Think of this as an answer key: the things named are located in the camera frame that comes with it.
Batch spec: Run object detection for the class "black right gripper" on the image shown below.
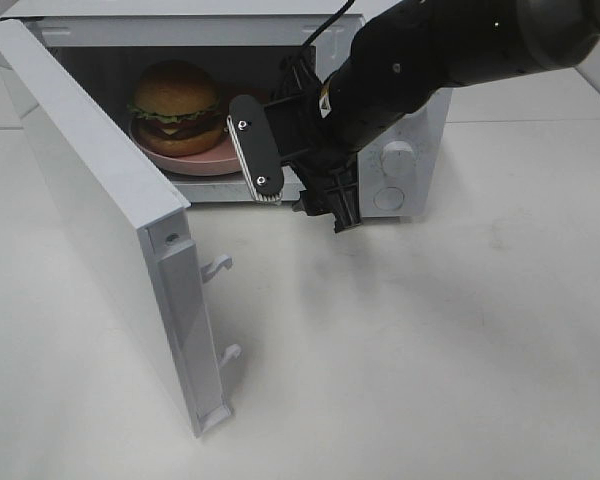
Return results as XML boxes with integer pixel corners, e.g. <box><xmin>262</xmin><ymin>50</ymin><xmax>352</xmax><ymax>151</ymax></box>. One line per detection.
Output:
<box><xmin>264</xmin><ymin>47</ymin><xmax>361</xmax><ymax>233</ymax></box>

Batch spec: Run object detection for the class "pink round plate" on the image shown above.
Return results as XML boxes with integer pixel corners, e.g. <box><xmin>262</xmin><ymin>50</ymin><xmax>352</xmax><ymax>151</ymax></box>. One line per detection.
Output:
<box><xmin>127</xmin><ymin>120</ymin><xmax>241</xmax><ymax>177</ymax></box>

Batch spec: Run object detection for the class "round white door button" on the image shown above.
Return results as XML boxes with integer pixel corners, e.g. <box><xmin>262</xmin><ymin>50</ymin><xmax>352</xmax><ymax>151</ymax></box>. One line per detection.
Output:
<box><xmin>373</xmin><ymin>187</ymin><xmax>405</xmax><ymax>211</ymax></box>

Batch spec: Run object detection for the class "burger with lettuce and cheese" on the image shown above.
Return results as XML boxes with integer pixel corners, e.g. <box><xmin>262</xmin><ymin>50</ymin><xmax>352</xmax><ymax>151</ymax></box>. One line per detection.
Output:
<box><xmin>128</xmin><ymin>60</ymin><xmax>224</xmax><ymax>157</ymax></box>

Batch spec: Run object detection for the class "white microwave door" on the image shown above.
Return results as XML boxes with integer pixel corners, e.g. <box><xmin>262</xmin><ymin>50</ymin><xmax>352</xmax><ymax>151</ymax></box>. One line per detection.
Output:
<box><xmin>0</xmin><ymin>20</ymin><xmax>241</xmax><ymax>436</ymax></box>

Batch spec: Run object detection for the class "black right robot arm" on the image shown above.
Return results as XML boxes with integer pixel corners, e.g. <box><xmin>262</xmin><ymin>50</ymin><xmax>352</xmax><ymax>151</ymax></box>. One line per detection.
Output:
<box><xmin>269</xmin><ymin>1</ymin><xmax>600</xmax><ymax>231</ymax></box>

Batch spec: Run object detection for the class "white lower microwave knob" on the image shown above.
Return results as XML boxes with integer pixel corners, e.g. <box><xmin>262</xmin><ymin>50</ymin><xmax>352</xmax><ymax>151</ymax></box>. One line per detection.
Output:
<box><xmin>380</xmin><ymin>141</ymin><xmax>417</xmax><ymax>177</ymax></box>

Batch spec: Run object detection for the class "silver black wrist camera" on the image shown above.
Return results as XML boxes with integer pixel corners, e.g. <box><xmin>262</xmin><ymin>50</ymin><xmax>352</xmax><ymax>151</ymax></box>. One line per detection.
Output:
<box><xmin>227</xmin><ymin>95</ymin><xmax>284</xmax><ymax>204</ymax></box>

